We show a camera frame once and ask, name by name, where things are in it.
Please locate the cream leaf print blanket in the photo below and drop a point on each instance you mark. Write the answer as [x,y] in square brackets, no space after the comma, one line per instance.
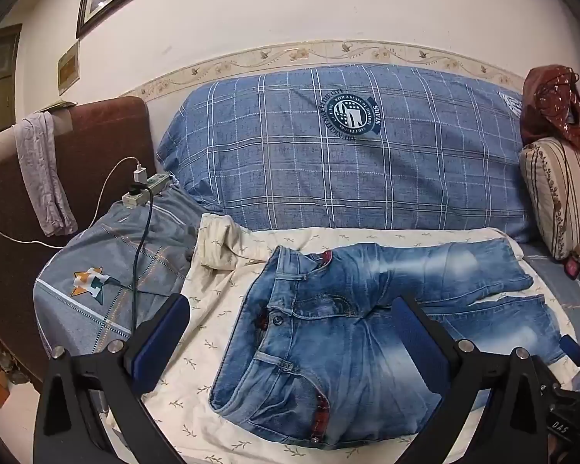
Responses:
[212,309]

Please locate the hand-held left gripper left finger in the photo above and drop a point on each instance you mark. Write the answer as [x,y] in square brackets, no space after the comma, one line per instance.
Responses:
[162,338]

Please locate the blue denim pants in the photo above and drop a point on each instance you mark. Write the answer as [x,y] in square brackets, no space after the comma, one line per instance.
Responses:
[328,348]

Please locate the grey cloth on headboard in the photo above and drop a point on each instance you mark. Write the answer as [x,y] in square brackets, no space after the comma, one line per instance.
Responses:
[43,179]

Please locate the white power strip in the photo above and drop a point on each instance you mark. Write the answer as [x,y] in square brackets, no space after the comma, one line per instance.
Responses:
[147,188]

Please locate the red-brown plastic bag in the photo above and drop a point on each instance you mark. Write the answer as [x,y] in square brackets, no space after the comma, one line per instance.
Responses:
[541,101]

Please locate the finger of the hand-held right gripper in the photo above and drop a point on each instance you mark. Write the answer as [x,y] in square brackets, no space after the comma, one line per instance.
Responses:
[571,350]

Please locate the striped beige pillow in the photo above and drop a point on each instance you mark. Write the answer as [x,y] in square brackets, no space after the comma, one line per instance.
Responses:
[560,193]

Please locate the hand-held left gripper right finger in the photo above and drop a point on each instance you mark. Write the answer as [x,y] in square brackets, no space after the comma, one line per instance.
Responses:
[411,333]

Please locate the blue plaid pillow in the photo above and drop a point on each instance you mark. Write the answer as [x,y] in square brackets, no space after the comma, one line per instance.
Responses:
[295,169]

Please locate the small framed picture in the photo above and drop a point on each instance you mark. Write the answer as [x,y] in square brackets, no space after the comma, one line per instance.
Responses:
[68,68]

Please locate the white charger plug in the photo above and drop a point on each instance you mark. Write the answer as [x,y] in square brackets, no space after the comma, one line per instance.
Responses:
[139,175]

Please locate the brown headboard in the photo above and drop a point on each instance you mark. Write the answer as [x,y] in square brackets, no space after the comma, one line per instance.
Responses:
[101,125]

